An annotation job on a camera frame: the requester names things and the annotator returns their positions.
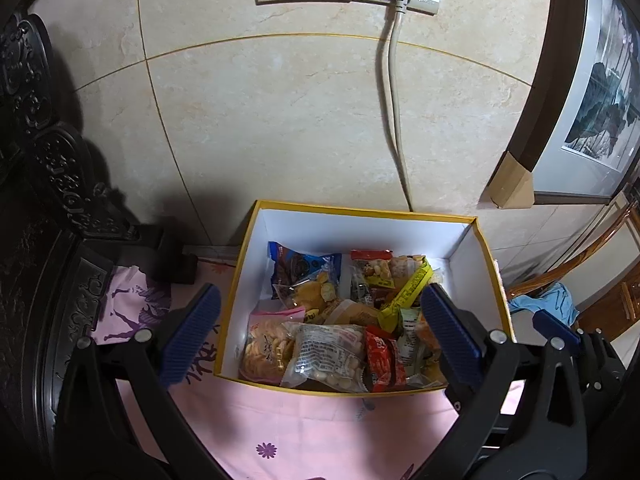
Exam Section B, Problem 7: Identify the round cracker packet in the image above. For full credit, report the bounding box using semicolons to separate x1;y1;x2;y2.
239;310;307;386

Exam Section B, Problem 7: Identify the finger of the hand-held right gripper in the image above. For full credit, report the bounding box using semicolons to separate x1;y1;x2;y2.
531;310;582;346
579;329;629;412

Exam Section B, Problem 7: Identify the long yellow snack packet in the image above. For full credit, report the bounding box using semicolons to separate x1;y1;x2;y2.
380;255;433;333

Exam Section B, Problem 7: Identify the wooden armchair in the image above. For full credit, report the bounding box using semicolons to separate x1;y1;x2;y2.
505;195;640;341

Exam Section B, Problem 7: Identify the pink floral tablecloth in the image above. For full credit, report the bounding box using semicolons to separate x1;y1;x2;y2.
92;255;526;480

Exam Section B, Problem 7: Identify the yellow cardboard box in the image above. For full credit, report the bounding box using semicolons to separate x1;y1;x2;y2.
213;200;516;398

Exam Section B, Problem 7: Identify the blue cloth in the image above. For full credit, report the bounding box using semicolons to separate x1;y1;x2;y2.
507;282;581;328

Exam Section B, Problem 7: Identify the cardboard corner protector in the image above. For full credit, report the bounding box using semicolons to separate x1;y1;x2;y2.
487;152;536;209

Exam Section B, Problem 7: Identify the clear yellow chip packet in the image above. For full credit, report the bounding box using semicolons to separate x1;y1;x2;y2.
275;270;338;311

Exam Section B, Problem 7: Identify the clear white bean packet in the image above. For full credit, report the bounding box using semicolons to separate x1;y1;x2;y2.
281;322;369;393

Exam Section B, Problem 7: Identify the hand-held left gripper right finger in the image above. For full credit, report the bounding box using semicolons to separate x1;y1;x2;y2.
415;284;588;480

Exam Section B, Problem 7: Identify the blue cookie packet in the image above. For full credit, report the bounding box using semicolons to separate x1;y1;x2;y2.
267;241;342;301

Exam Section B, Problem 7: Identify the framed lotus painting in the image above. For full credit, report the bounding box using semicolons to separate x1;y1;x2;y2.
505;0;640;206

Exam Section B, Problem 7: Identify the red snack packet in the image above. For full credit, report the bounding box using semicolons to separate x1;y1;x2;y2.
365;325;408;393

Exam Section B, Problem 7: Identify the light green snack packet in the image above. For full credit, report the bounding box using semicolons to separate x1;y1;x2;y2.
397;307;423;361

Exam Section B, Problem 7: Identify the orange cracker packet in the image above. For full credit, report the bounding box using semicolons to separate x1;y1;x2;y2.
417;310;446;361

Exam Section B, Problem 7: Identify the dark carved wooden furniture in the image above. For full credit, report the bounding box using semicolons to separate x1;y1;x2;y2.
0;10;198;480

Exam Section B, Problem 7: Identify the red header nut packet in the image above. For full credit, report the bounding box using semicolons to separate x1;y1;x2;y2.
350;249;396;291

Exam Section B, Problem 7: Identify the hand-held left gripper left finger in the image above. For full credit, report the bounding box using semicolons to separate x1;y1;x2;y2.
52;284;222;480

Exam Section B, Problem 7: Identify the yellow label bread packet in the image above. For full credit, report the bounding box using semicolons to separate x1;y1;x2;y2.
302;300;383;333

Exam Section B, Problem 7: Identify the beige power cable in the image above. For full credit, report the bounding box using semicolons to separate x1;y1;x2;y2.
382;7;415;212

